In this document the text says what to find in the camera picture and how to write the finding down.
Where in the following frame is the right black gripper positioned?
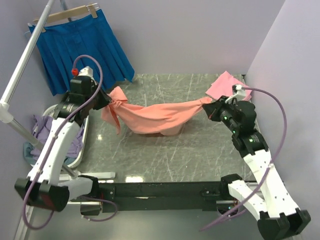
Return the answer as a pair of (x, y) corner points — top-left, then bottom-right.
(202, 95), (238, 132)

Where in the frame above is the salmon orange t shirt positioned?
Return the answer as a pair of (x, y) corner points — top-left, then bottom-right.
(101, 86), (213, 136)

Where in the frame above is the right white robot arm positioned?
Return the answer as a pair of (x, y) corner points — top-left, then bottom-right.
(202, 96), (311, 240)

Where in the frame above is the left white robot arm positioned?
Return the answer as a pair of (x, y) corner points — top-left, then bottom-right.
(14, 75), (111, 212)

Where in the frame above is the folded pink t shirt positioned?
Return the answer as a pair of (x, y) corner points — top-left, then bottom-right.
(205, 71), (247, 100)

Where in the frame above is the white laundry basket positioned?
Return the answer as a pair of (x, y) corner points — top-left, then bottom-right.
(23, 104), (89, 169)

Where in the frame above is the blue pleated skirt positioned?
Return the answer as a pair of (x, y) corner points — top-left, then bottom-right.
(36, 9), (135, 96)

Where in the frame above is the lavender shirt in basket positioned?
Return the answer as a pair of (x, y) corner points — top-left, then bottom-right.
(31, 115), (85, 165)

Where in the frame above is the white clothes rack pole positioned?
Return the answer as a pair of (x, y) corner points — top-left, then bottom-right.
(0, 0), (81, 178)

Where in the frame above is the blue grey cloth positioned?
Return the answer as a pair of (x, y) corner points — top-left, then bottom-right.
(23, 142), (36, 165)

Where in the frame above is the black base beam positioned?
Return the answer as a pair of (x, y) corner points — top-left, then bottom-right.
(97, 181), (235, 211)

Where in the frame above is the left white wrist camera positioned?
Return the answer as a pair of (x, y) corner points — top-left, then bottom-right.
(71, 66), (94, 80)

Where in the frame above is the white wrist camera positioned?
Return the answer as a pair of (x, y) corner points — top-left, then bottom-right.
(71, 66), (94, 80)
(224, 84), (247, 104)

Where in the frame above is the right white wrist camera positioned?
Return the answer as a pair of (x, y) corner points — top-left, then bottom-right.
(224, 84), (247, 104)

